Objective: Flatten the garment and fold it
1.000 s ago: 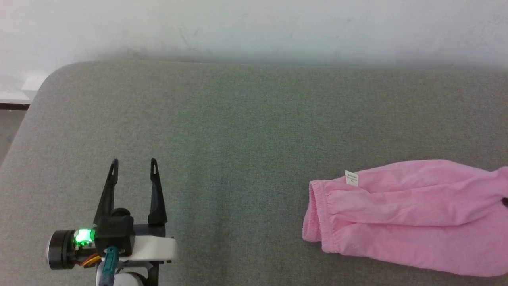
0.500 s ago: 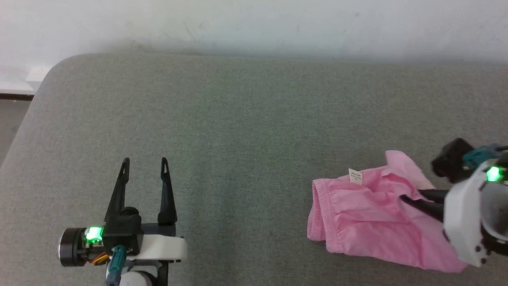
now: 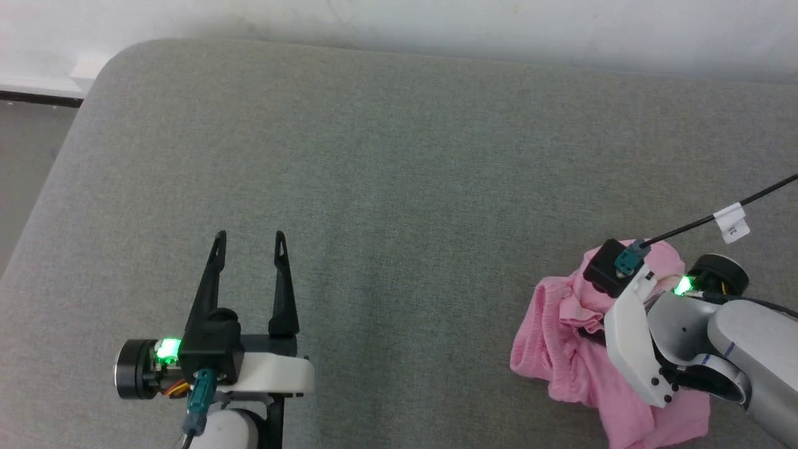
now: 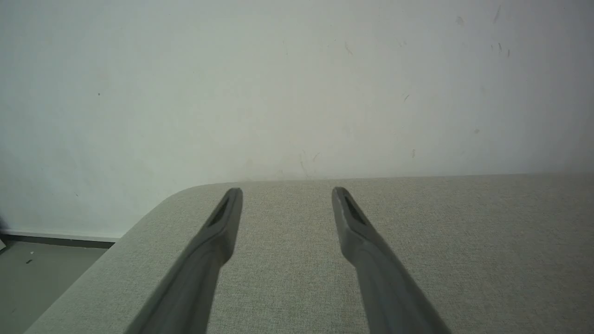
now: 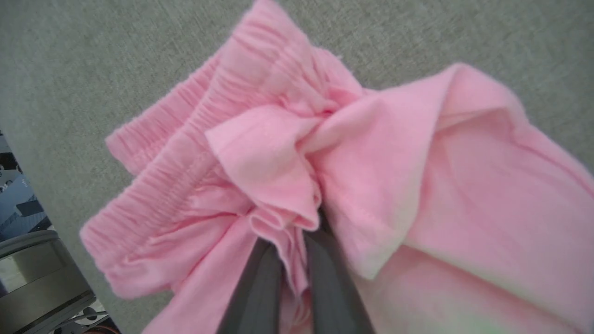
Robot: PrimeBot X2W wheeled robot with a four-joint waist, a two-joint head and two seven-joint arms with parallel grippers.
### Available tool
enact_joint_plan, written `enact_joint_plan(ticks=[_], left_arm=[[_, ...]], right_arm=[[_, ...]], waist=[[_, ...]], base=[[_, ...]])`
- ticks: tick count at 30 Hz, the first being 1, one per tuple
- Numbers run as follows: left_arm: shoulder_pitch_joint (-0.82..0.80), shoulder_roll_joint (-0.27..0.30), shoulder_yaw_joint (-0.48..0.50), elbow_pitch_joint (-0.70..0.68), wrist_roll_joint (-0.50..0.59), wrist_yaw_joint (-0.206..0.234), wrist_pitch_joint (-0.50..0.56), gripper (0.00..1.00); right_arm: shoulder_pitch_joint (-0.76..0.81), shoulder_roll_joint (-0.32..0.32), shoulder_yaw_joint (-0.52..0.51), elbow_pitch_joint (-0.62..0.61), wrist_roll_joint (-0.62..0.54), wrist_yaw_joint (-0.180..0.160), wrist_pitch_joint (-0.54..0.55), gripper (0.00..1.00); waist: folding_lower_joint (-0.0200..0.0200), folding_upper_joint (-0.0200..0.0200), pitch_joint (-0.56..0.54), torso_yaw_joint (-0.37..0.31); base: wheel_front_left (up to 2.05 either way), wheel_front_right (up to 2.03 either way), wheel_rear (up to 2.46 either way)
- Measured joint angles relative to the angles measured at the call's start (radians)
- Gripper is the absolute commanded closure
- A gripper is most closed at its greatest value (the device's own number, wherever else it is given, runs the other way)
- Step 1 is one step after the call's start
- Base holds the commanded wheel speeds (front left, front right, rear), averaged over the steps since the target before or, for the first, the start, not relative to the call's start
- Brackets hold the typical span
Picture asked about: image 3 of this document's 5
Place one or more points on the pink garment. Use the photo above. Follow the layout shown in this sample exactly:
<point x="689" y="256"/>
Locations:
<point x="561" y="355"/>

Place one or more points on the grey fabric sofa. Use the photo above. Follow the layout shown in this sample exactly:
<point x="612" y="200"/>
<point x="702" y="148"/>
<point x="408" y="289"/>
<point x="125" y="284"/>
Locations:
<point x="405" y="218"/>

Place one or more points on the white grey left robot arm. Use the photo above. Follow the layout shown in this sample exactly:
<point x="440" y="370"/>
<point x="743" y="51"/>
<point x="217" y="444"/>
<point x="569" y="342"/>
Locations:
<point x="230" y="430"/>

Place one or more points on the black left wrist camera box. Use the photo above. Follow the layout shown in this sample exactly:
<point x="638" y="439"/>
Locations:
<point x="212" y="346"/>

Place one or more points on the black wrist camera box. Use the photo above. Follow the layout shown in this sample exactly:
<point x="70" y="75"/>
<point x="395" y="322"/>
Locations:
<point x="212" y="346"/>
<point x="601" y="268"/>

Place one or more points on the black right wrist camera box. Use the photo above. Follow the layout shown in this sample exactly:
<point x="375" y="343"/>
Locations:
<point x="601" y="268"/>

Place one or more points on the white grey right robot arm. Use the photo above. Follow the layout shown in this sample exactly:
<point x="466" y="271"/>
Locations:
<point x="748" y="349"/>

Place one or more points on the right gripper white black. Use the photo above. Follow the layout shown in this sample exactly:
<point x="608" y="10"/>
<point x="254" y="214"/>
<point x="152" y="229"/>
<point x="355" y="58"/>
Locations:
<point x="633" y="349"/>

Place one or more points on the dark skirting strip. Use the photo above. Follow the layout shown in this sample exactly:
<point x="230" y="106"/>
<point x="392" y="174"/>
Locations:
<point x="37" y="97"/>

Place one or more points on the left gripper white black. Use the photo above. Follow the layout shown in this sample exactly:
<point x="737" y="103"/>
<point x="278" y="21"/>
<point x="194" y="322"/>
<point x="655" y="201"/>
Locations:
<point x="274" y="374"/>

